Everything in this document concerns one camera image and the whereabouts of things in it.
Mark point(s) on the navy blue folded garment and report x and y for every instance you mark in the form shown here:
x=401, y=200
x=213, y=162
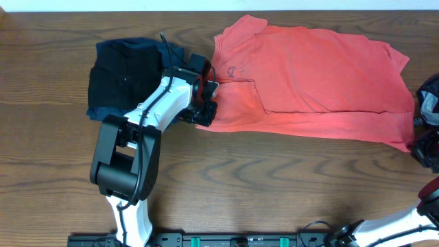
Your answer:
x=170, y=55

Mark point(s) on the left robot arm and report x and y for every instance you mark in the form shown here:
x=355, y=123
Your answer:
x=126, y=158

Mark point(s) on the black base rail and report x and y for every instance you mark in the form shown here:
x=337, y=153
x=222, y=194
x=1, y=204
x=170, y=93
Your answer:
x=184, y=240

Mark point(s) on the black folded polo shirt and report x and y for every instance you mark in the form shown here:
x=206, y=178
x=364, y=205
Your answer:
x=123, y=76

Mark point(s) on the black patterned garment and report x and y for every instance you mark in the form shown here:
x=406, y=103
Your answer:
x=427, y=96

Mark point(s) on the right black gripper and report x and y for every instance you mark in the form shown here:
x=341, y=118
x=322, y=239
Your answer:
x=422, y=148

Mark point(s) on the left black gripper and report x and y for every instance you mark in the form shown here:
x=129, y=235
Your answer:
x=204, y=112

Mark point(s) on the red t-shirt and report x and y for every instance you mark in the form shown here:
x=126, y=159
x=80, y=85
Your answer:
x=311, y=83

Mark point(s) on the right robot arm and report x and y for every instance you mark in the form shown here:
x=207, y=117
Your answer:
x=415, y=224

